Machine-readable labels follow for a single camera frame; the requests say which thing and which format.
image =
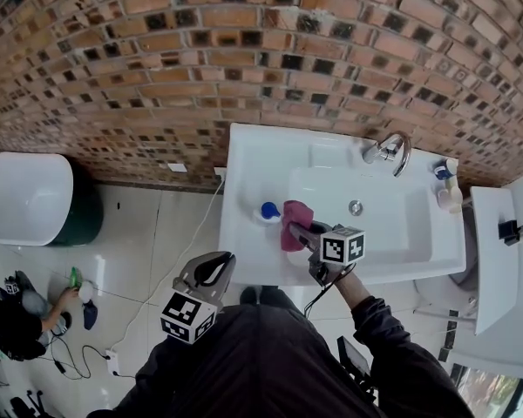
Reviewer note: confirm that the blue and white mug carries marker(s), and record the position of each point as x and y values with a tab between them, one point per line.
444	169

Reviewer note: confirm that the black waist device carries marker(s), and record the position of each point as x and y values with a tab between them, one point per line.
355	364

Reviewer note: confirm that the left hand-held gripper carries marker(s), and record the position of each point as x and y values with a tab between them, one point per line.
187	316

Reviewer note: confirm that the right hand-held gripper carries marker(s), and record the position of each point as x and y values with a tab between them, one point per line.
344	246

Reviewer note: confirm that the person's left shoe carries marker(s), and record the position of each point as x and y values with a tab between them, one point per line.
248	295

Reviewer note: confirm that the person's black clothed torso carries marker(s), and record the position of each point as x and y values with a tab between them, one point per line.
261	364

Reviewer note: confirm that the white wall outlet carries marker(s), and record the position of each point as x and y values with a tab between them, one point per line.
219	173

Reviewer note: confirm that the white wall plate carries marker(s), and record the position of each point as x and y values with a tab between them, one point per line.
177	167

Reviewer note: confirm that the metal sink drain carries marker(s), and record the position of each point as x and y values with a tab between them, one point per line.
356	206

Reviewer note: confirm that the white power strip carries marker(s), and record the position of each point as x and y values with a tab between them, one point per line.
113	362

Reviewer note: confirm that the small black box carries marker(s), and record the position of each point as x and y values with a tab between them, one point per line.
511	231

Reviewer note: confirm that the white ceramic sink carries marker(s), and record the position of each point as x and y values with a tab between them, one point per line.
375	242

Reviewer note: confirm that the black chair base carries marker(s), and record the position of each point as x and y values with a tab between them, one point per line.
26	405

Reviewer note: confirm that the white tub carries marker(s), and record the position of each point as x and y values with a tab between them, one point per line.
24	198

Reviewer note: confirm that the blue-capped white bottle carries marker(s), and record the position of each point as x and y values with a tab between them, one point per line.
268	213

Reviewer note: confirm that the dark green round base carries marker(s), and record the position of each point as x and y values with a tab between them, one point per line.
85	216

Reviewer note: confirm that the green spray bottle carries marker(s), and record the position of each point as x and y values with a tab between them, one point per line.
74	278

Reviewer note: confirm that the pink cloth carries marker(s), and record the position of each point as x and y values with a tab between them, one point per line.
296	216

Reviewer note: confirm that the window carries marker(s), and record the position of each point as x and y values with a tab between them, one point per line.
492	390

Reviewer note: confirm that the person's right shoe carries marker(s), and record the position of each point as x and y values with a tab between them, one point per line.
276	295

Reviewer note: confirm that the person's shoe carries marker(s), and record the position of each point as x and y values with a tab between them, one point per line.
276	295
248	295

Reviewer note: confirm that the person's right forearm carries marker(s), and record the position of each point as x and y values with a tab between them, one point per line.
383	329

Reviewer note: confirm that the chrome faucet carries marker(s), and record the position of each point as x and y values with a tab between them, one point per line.
388	150

